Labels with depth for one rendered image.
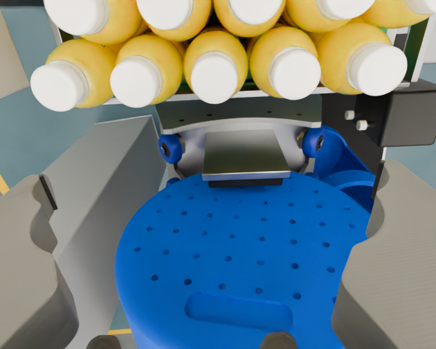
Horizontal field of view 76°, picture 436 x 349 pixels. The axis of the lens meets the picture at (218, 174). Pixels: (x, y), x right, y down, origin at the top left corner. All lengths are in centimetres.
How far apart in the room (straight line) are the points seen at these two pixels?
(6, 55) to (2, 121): 142
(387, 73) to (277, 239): 18
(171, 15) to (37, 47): 134
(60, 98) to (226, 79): 14
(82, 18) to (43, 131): 145
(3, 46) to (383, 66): 36
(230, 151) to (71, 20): 21
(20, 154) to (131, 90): 160
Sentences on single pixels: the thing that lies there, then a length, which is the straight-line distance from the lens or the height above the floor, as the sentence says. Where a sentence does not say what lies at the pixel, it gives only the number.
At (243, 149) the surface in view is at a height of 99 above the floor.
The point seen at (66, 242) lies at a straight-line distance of 73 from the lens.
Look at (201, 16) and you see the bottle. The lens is 28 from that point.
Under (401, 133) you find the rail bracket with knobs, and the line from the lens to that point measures 41.
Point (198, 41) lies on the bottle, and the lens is 29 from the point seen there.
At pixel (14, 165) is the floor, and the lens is 189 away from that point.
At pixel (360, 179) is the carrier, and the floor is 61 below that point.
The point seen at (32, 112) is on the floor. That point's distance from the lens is 168.
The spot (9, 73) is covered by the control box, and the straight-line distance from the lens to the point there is 37.
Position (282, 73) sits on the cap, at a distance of 25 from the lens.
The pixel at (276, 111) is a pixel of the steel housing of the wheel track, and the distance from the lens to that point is 44.
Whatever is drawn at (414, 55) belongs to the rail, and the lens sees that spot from 42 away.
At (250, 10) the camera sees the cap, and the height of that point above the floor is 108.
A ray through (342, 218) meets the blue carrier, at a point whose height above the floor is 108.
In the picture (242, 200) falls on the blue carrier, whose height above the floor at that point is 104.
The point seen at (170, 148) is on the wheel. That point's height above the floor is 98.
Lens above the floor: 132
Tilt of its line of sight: 59 degrees down
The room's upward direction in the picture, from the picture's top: 178 degrees counter-clockwise
